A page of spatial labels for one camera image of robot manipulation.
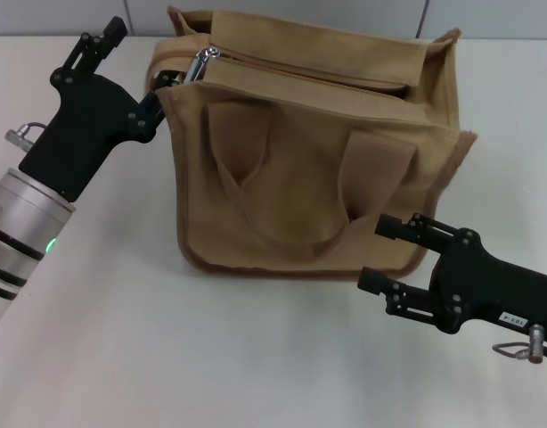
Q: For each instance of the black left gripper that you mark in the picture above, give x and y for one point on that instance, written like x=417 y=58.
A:
x=82 y=129

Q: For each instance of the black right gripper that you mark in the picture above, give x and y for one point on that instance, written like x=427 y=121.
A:
x=500 y=285

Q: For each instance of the khaki canvas food bag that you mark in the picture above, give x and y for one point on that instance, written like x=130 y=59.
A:
x=300 y=178

